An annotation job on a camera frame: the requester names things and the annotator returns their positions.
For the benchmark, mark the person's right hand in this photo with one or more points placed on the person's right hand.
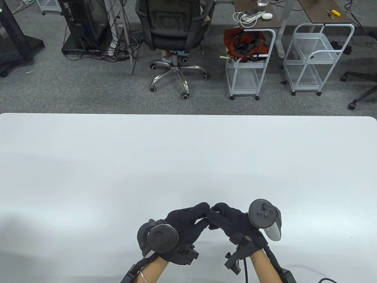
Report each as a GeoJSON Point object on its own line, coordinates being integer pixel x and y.
{"type": "Point", "coordinates": [232, 221]}

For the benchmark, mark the aluminium rig frame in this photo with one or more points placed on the aluminium rig frame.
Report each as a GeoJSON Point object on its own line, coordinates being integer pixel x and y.
{"type": "Point", "coordinates": [127, 35]}

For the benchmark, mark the black office chair base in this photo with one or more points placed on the black office chair base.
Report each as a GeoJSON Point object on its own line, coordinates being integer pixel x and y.
{"type": "Point", "coordinates": [362, 76]}

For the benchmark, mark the black mesh office chair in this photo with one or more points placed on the black mesh office chair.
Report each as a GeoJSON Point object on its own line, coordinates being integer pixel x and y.
{"type": "Point", "coordinates": [170, 26]}

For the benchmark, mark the person's left forearm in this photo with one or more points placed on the person's left forearm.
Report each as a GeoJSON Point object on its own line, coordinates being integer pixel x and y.
{"type": "Point", "coordinates": [154, 269]}

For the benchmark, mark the black power adapter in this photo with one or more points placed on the black power adapter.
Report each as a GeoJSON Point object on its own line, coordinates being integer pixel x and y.
{"type": "Point", "coordinates": [341, 47]}

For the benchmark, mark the person's right forearm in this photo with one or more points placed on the person's right forearm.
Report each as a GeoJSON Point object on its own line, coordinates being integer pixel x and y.
{"type": "Point", "coordinates": [263, 266]}

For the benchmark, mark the black wrist sensor pack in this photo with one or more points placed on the black wrist sensor pack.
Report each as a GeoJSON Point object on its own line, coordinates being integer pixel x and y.
{"type": "Point", "coordinates": [129, 275]}
{"type": "Point", "coordinates": [288, 276]}

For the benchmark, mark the yellow tool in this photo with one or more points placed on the yellow tool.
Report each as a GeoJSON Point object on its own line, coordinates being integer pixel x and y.
{"type": "Point", "coordinates": [336, 13]}

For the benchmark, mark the black wheeled monitor stand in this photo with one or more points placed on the black wheeled monitor stand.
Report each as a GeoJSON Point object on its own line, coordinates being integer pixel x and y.
{"type": "Point", "coordinates": [11, 38]}

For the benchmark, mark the black computer tower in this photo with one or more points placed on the black computer tower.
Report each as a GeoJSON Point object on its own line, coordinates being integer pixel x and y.
{"type": "Point", "coordinates": [88, 23]}

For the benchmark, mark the person's left hand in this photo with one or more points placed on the person's left hand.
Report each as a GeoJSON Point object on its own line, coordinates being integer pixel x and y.
{"type": "Point", "coordinates": [188, 222]}

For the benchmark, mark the red and black bag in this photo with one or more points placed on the red and black bag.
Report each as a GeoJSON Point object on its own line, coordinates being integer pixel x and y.
{"type": "Point", "coordinates": [235, 38]}

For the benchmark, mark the small screwdriver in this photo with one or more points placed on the small screwdriver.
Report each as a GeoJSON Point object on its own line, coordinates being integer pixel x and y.
{"type": "Point", "coordinates": [330, 14]}

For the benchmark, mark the white power strip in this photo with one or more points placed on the white power strip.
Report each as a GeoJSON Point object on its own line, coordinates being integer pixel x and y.
{"type": "Point", "coordinates": [253, 14]}

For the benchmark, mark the clear drinking glass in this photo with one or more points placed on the clear drinking glass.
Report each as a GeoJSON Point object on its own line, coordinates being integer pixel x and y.
{"type": "Point", "coordinates": [263, 2]}

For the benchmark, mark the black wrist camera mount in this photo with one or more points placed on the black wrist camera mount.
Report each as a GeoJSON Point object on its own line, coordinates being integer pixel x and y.
{"type": "Point", "coordinates": [237, 259]}
{"type": "Point", "coordinates": [187, 255]}

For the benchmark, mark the grey handheld controller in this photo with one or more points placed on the grey handheld controller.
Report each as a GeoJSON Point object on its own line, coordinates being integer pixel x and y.
{"type": "Point", "coordinates": [263, 213]}

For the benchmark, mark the brown top desk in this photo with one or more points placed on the brown top desk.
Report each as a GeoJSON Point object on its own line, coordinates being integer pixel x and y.
{"type": "Point", "coordinates": [275, 22]}
{"type": "Point", "coordinates": [319, 14]}

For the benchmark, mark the white computer mouse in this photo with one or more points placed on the white computer mouse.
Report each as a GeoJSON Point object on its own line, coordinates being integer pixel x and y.
{"type": "Point", "coordinates": [266, 16]}

